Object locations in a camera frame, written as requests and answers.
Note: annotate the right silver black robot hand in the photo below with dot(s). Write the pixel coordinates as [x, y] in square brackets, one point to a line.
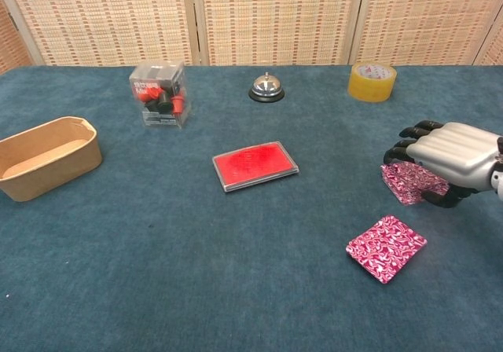
[456, 151]

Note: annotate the pink patterned card deck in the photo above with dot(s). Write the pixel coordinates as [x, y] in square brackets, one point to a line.
[406, 183]

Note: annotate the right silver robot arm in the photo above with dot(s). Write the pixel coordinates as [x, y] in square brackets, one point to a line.
[498, 179]

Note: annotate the yellow clear packing tape roll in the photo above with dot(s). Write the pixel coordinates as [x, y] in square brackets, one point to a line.
[371, 86]

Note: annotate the woven bamboo screen panel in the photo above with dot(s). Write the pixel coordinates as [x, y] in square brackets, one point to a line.
[428, 18]
[106, 18]
[494, 49]
[9, 37]
[275, 18]

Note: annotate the silver call bell black base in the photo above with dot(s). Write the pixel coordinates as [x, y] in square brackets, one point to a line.
[266, 85]

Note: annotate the red ink pad clear case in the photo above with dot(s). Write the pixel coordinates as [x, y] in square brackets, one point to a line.
[254, 164]

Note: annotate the blue velvet table cloth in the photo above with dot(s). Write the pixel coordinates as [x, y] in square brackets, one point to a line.
[196, 269]

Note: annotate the clear box of red black stoppers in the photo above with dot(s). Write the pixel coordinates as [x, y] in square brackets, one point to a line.
[161, 96]

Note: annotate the brown oval paper box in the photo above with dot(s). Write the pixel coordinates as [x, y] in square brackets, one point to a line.
[59, 167]

